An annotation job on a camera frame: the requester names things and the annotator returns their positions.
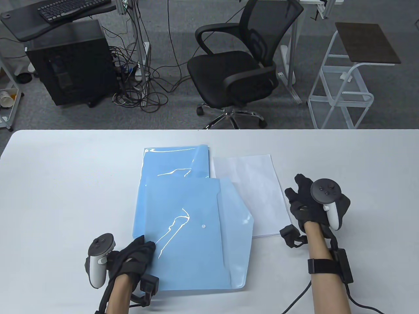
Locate person's left hand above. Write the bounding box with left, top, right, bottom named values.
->
left=105, top=235, right=156, bottom=279

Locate grey and white handheld controller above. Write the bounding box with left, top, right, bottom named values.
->
left=310, top=179, right=342, bottom=231
left=85, top=233, right=116, bottom=289

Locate person's right forearm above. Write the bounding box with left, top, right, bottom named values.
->
left=304, top=220, right=351, bottom=314

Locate white paper sheet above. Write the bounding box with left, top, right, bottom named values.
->
left=213, top=154, right=292, bottom=238

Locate black keyboard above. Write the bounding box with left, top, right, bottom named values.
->
left=38, top=0, right=112, bottom=24

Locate black curved desk top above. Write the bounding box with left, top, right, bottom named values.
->
left=0, top=0, right=117, bottom=42

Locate white metal trolley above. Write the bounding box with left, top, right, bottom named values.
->
left=0, top=56, right=25, bottom=132

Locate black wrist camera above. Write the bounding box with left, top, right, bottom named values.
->
left=280, top=225, right=309, bottom=249
left=130, top=276, right=160, bottom=307

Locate person's right hand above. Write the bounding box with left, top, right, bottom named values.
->
left=285, top=173, right=351, bottom=232

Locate blue plastic snap folder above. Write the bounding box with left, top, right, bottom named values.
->
left=132, top=178, right=255, bottom=291
left=141, top=144, right=210, bottom=180

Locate black computer tower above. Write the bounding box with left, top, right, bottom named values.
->
left=26, top=19, right=119, bottom=108

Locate black wrist box with strap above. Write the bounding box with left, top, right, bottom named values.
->
left=307, top=248, right=354, bottom=284

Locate person's left forearm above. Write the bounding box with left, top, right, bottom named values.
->
left=106, top=273, right=132, bottom=314

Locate tangle of black cables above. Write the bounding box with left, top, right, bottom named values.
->
left=103, top=0, right=197, bottom=113

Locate thin black cable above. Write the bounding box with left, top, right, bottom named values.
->
left=281, top=281, right=384, bottom=314

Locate white desk frame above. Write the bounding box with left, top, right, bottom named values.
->
left=278, top=0, right=345, bottom=105

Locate silver aluminium desk leg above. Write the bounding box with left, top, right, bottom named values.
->
left=115, top=0, right=150, bottom=107

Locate white side table brown top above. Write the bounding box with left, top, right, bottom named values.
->
left=307, top=22, right=402, bottom=130

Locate black mesh office chair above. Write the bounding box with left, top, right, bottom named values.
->
left=187, top=0, right=304, bottom=129

